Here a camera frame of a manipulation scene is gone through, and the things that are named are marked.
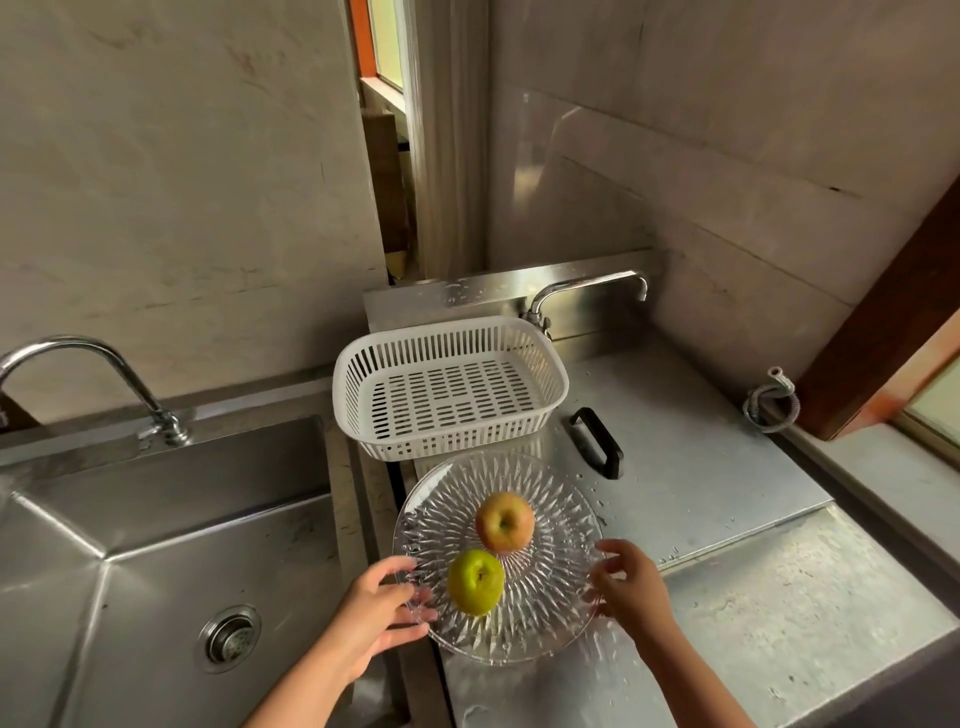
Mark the green apple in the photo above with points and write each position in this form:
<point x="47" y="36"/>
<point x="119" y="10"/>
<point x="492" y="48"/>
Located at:
<point x="476" y="583"/>

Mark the stainless steel sink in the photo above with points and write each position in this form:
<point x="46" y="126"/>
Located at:
<point x="150" y="525"/>

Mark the metal sink drain strainer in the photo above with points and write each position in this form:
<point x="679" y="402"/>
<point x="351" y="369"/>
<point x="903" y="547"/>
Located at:
<point x="229" y="639"/>

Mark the yellow-red apple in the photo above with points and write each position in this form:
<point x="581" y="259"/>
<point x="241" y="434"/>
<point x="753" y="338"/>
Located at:
<point x="505" y="523"/>

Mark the clear cut-glass plate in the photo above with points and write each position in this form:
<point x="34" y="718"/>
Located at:
<point x="555" y="525"/>

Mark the orange framed window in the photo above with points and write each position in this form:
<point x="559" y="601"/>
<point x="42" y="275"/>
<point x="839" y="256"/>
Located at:
<point x="360" y="37"/>

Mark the person's left hand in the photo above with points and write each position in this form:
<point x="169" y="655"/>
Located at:
<point x="367" y="622"/>

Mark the white slotted plastic basket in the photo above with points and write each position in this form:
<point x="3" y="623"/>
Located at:
<point x="450" y="405"/>

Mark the straight-spout chrome faucet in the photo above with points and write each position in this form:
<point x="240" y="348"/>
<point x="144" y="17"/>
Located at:
<point x="592" y="281"/>

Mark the stainless steel cover panel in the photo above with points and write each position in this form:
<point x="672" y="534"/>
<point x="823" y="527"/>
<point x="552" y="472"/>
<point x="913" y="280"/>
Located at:
<point x="697" y="465"/>

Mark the person's right forearm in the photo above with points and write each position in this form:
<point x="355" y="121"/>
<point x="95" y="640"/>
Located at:
<point x="697" y="690"/>

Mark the curved chrome gooseneck faucet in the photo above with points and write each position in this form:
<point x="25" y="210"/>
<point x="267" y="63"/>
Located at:
<point x="82" y="345"/>

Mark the person's right hand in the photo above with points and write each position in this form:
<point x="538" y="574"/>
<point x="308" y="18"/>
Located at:
<point x="637" y="592"/>

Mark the dark wooden window frame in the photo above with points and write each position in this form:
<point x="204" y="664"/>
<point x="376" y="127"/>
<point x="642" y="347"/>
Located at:
<point x="877" y="330"/>

